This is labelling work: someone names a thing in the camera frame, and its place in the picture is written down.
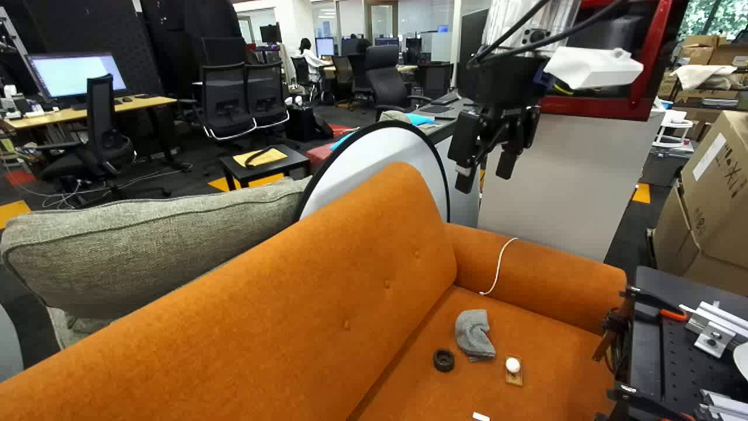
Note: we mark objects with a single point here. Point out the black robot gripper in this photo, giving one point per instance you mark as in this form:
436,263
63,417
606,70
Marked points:
506,82

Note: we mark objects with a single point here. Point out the white cabinet with dark top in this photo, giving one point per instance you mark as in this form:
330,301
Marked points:
466,179

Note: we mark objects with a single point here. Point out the red black microwave oven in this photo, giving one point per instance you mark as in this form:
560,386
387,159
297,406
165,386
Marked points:
623,104

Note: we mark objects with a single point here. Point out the red storage box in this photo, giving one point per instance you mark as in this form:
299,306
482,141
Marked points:
321,153

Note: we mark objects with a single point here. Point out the large cardboard box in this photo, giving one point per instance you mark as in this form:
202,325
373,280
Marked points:
715,211

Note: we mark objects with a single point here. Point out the teal flat item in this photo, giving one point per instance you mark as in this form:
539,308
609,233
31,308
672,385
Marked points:
418,121

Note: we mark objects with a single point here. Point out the black padded office chair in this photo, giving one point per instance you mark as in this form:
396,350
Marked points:
387,79

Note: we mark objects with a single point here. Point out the black bag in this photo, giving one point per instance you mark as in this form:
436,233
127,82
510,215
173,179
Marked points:
305,122

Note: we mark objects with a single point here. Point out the crumpled grey cloth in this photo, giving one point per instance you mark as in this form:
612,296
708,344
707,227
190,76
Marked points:
472,336

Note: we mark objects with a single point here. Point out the seated person in white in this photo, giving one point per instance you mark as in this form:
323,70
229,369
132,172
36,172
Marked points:
308,61

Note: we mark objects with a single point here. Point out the small white ball cap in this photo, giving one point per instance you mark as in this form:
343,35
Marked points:
513,365

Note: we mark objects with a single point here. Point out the small black side table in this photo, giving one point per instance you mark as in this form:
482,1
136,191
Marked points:
264,168

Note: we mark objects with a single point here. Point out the black mesh office chair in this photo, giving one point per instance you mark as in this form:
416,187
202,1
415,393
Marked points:
267,93
224,96

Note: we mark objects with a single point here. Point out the yellow paper sheet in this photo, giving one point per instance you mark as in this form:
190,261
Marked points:
260,157

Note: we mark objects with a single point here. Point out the stacked cardboard boxes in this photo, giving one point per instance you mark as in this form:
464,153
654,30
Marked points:
714,79

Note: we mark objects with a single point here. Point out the orange fabric sofa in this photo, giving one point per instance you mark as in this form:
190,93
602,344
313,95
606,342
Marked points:
312,311

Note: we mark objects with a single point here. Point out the small white object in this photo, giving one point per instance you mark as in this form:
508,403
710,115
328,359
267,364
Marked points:
479,417

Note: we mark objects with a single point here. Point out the grey sofa cushion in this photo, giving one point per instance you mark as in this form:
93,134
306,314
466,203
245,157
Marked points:
141,248

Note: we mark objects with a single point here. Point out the black swivel chair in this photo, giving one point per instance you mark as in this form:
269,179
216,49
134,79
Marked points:
100,149

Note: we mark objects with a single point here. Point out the wooden office desk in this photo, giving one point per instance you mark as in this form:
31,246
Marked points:
84,111

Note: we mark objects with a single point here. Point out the lit computer monitor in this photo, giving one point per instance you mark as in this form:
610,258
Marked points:
73,76

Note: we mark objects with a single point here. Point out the white pedestal cabinet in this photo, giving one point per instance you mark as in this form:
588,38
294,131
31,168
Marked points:
568,187

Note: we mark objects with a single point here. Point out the silver aluminium bracket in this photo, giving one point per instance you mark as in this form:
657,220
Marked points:
714,328

